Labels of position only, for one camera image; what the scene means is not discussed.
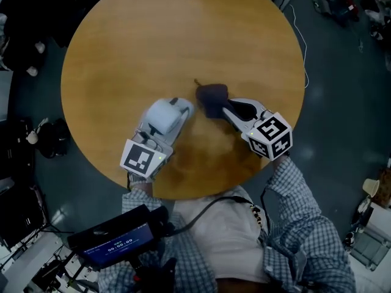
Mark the person's left forearm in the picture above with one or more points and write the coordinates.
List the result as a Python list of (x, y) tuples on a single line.
[(140, 194)]

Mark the person's torso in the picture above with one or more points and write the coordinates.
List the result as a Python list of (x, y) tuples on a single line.
[(226, 240)]

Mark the black handheld monitor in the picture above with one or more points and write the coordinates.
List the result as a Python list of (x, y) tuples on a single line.
[(119, 240)]

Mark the black equipment case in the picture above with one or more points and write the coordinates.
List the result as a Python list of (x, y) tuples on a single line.
[(18, 215)]

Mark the person's right forearm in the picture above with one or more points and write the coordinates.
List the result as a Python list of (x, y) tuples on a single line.
[(290, 188)]

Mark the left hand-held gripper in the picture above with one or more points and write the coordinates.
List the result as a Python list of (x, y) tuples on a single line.
[(142, 159)]

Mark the beige plush toy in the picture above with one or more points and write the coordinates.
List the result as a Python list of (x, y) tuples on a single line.
[(33, 136)]

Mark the beige paper cup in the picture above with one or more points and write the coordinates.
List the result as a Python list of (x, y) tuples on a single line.
[(370, 187)]

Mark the black bag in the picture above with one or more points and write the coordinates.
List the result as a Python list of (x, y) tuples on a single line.
[(55, 139)]

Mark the brown basket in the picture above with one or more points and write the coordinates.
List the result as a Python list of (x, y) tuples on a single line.
[(384, 188)]

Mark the dark cloth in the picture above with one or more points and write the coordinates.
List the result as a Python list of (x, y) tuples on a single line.
[(212, 98)]

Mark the white plastic crate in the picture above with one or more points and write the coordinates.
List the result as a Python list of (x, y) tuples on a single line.
[(371, 243)]

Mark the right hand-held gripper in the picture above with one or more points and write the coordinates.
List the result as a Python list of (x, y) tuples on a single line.
[(268, 136)]

